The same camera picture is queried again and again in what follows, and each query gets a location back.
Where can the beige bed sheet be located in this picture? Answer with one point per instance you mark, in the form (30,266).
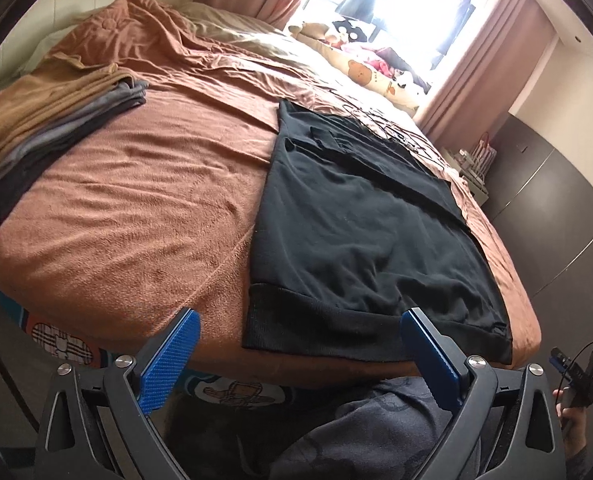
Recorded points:
(262,39)

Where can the black white plush toy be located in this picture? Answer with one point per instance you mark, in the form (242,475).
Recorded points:
(350,30)

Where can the patterned grey trouser leg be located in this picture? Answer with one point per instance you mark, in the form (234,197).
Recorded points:
(365,430)

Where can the folded grey garment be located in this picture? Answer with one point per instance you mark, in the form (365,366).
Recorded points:
(20,168)

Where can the brown terry bed blanket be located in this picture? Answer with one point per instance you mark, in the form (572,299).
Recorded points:
(155,211)

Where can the dark wardrobe doors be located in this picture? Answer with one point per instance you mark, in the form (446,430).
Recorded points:
(542,207)

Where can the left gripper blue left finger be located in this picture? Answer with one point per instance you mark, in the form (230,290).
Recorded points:
(161,361)

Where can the bear print long pillow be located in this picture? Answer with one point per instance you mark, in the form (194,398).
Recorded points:
(363,65)

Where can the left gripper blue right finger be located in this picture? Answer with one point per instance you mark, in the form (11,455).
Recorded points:
(439,360)

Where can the pink right curtain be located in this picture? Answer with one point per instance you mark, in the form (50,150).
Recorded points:
(492,60)

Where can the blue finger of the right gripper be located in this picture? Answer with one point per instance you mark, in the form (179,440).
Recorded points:
(560,361)

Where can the white bedside cabinet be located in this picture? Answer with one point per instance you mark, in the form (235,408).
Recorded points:
(463,164)

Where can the folded tan garment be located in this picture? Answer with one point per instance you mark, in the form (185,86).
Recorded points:
(59,86)

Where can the white rack on cabinet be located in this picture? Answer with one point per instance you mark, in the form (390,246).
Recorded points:
(483,156)

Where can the person right hand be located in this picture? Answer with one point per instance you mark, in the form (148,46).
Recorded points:
(573,421)

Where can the black long-sleeve sweater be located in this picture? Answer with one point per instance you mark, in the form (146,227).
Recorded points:
(352,231)

